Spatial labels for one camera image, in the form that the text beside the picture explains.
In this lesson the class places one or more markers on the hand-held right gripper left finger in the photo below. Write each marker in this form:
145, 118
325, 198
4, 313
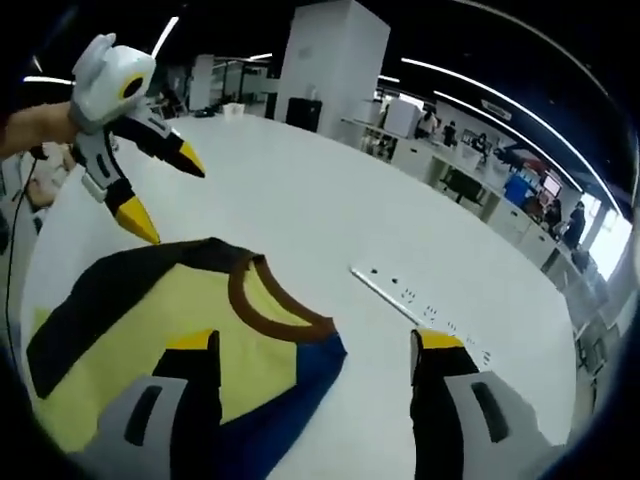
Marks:
195, 400

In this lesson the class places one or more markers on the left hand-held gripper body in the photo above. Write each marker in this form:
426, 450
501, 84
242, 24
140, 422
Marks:
107, 85

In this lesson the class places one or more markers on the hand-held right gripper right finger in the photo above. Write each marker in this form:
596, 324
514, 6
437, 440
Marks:
435, 425

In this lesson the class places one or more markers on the yellow blue grey garment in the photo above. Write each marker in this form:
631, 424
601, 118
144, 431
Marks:
125, 320

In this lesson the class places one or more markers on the white marked template strip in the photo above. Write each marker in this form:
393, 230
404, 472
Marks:
380, 287

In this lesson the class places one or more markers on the person's left hand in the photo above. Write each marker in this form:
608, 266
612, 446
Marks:
40, 127

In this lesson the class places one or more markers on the pale plush object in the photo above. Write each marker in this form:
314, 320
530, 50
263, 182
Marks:
47, 175

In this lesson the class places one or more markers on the white basket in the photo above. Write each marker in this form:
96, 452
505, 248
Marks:
233, 111

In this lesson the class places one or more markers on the black cabinet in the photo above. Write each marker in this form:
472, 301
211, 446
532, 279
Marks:
304, 115

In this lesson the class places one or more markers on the long white workbench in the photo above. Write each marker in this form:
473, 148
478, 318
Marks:
507, 220

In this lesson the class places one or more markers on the black office chair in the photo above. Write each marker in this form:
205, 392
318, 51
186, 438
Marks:
462, 185

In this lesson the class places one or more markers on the white cabinet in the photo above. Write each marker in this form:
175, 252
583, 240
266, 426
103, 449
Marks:
402, 117

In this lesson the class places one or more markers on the blue bin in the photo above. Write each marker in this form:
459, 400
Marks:
517, 189

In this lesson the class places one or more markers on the pink lit screen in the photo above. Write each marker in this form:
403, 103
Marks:
553, 184

